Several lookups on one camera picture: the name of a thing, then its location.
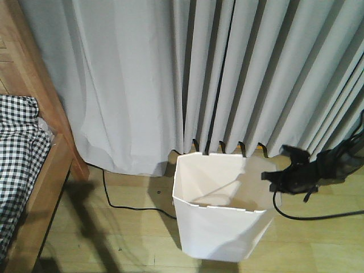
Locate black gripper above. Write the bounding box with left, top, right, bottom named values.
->
left=261, top=162, right=320, bottom=195

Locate white plastic trash bin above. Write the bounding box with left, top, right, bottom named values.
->
left=172, top=152, right=277, bottom=262

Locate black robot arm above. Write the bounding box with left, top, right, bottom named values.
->
left=261, top=133, right=363, bottom=201

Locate grey pleated curtain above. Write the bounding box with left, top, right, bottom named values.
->
left=20, top=1, right=363, bottom=176

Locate black white checkered bedding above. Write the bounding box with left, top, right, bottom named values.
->
left=1, top=95, right=51, bottom=260

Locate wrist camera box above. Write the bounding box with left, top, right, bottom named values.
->
left=282, top=145, right=310, bottom=164

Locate black floor power cord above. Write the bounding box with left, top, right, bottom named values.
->
left=85, top=162, right=177, bottom=220

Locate wooden bed frame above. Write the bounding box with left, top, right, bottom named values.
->
left=1, top=1, right=89, bottom=272

